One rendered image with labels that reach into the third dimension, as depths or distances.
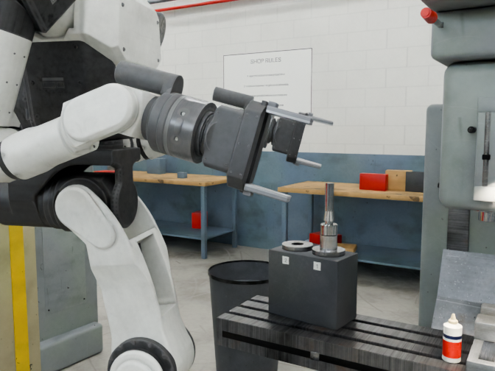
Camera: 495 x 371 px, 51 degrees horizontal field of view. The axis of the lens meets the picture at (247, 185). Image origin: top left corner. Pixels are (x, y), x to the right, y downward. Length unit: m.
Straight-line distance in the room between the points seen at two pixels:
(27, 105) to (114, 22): 0.23
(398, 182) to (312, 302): 3.81
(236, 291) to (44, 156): 2.27
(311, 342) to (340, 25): 4.88
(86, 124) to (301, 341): 0.86
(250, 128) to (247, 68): 5.75
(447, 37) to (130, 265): 0.79
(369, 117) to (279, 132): 4.55
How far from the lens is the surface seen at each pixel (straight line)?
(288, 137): 1.23
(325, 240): 1.42
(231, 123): 0.69
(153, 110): 0.71
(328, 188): 1.40
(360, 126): 5.78
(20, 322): 2.37
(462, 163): 1.20
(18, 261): 2.30
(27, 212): 1.13
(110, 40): 0.97
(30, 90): 1.04
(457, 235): 1.69
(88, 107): 0.75
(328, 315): 1.43
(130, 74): 0.77
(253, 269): 3.41
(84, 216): 1.03
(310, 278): 1.42
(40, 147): 0.82
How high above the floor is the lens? 1.49
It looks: 6 degrees down
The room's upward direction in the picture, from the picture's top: straight up
